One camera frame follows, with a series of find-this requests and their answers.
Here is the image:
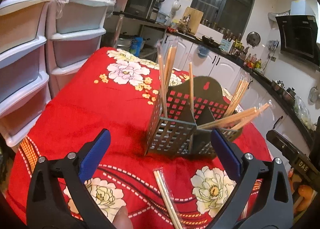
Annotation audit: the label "chopstick pair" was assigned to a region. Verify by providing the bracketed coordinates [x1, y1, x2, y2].
[164, 39, 178, 91]
[189, 62, 194, 115]
[197, 100, 273, 130]
[153, 169, 183, 229]
[224, 74, 249, 117]
[157, 42, 168, 118]

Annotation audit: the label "left hand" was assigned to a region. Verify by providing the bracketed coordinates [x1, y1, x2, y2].
[113, 206, 133, 229]

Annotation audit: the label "white base cabinets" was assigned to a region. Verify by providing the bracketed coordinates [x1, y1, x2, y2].
[162, 33, 313, 155]

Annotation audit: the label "white drawer tower left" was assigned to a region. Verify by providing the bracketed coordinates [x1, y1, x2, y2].
[1, 0, 52, 148]

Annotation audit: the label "white drawer tower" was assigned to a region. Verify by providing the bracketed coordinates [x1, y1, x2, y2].
[45, 0, 116, 97]
[1, 0, 52, 148]

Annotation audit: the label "olive perforated utensil holder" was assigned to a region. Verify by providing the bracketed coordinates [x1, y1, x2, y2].
[145, 76, 228, 159]

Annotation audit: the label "red floral tablecloth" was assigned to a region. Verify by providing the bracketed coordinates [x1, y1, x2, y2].
[5, 47, 273, 229]

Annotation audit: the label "black range hood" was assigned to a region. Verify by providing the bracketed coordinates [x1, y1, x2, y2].
[276, 15, 319, 66]

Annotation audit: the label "black wok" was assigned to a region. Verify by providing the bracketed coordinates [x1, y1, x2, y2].
[202, 35, 221, 48]

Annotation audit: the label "blue canister on shelf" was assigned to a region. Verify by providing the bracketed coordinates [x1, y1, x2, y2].
[130, 37, 143, 57]

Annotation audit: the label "white drawer tower right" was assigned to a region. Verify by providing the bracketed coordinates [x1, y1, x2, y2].
[45, 0, 116, 97]

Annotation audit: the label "wooden cutting board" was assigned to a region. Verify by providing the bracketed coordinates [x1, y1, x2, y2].
[182, 7, 203, 34]

